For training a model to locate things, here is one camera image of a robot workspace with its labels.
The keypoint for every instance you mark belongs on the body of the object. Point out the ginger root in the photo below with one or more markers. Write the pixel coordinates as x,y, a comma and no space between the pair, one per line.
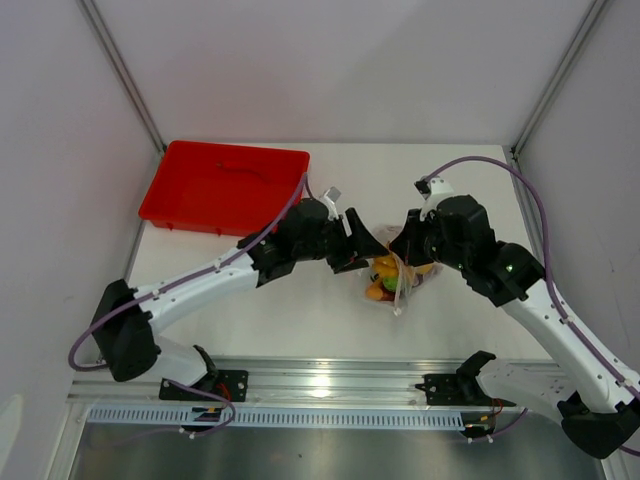
385,268

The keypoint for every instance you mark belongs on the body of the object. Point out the red chili pepper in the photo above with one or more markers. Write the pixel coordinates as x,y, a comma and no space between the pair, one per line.
244,168

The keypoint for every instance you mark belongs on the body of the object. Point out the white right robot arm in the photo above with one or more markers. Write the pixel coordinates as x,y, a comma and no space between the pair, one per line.
597,402

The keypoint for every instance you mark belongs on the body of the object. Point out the red plastic bin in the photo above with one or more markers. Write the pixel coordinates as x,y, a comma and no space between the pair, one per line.
188,191

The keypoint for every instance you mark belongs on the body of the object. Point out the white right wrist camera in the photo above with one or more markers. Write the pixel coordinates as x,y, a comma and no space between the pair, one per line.
433,191

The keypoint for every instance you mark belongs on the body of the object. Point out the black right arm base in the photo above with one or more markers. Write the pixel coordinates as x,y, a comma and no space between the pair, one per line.
460,388

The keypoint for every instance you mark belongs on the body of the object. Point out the white slotted cable duct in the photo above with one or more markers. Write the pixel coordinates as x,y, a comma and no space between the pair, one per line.
419,420

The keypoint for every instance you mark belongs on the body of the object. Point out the aluminium frame post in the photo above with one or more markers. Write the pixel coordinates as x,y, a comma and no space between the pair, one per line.
107,43
590,21

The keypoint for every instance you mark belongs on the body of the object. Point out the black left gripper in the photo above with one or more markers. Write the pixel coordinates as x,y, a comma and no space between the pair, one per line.
357,248

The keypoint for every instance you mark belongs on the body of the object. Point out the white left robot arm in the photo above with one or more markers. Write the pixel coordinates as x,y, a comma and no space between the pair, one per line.
129,321

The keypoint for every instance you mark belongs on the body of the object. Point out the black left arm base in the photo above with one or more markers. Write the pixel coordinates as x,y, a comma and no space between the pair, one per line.
231,385

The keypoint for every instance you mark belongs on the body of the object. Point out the aluminium frame post left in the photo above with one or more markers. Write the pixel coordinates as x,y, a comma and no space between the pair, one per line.
107,43

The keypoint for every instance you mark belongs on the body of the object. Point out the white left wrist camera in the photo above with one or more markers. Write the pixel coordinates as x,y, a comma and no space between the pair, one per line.
329,199

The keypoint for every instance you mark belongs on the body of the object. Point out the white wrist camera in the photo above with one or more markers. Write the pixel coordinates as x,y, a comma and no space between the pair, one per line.
433,191
329,199

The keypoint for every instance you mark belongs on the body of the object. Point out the aluminium mounting rail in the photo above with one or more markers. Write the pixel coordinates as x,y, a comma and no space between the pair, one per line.
288,383

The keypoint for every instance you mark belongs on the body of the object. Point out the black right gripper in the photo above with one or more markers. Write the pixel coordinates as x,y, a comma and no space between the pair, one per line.
406,245

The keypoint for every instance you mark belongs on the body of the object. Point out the clear zip bag pink dots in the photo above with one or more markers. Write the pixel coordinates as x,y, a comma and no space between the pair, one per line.
385,233

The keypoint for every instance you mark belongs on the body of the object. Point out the aluminium frame post right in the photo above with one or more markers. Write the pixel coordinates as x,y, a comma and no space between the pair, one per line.
590,21

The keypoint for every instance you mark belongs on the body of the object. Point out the yellow lemon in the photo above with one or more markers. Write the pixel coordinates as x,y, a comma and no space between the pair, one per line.
423,270

